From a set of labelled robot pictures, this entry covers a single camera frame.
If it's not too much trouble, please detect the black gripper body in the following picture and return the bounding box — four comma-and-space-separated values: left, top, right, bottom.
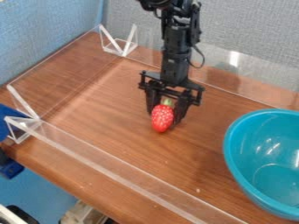
138, 52, 204, 106

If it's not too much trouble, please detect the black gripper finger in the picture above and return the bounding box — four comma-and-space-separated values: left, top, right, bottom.
144, 88, 161, 114
172, 90, 192, 125

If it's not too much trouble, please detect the red toy strawberry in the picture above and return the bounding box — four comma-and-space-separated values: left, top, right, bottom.
150, 99, 173, 133

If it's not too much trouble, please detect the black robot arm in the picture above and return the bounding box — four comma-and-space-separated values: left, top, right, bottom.
136, 0, 204, 125

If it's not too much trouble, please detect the blue plastic bowl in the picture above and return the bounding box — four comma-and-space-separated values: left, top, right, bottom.
222, 108, 299, 222

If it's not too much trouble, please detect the blue clamp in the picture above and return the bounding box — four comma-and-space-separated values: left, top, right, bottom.
0, 103, 29, 180

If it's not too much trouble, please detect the white box under table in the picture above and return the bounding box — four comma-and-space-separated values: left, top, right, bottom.
60, 200, 108, 224

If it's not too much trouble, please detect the black white object bottom left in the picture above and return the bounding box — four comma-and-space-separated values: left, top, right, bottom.
0, 204, 40, 224

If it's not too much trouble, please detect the black cable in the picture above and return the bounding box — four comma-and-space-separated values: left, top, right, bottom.
188, 43, 205, 70

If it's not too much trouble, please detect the clear acrylic barrier frame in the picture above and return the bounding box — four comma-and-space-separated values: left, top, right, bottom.
6, 31, 299, 224

